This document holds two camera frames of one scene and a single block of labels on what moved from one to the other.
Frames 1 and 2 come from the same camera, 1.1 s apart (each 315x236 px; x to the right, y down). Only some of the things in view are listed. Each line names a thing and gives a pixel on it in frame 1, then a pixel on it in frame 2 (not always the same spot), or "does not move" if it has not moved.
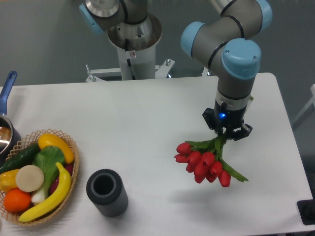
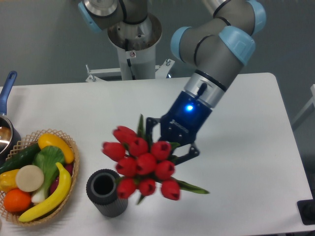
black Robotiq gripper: x=228 y=119 → x=180 y=124
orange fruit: x=16 y=200 does not move
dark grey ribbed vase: x=105 y=189 does not move
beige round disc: x=29 y=178 does not move
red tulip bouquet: x=204 y=159 → x=142 y=164
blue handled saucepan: x=10 y=135 does not move
